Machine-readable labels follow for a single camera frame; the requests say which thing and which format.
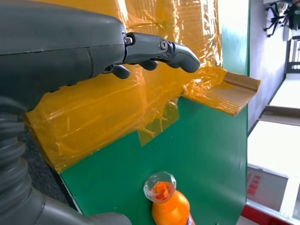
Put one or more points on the brown board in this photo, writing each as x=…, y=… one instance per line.
x=281, y=116

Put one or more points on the white and red sign stand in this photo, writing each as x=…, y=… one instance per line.
x=262, y=189

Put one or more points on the green table mat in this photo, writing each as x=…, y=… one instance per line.
x=199, y=155

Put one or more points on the yellow film covered cardboard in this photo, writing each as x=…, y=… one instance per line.
x=93, y=118

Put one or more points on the black metal frame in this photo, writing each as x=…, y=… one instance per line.
x=292, y=67

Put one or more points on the black office chair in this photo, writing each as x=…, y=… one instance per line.
x=292, y=15

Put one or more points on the orange bottle with printed label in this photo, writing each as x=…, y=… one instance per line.
x=171, y=208

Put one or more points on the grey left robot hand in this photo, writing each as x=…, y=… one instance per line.
x=58, y=46

